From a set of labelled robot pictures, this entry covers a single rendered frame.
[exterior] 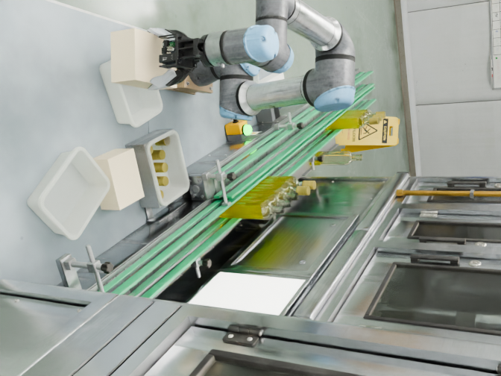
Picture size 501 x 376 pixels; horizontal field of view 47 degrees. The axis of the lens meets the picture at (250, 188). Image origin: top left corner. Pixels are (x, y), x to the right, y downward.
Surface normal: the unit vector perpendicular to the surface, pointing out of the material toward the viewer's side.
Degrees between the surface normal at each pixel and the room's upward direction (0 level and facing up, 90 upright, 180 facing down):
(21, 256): 0
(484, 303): 90
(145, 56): 0
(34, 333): 90
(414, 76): 90
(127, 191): 0
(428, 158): 90
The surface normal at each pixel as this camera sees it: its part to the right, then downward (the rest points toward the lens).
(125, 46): -0.50, 0.03
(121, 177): 0.87, 0.01
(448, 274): -0.18, -0.93
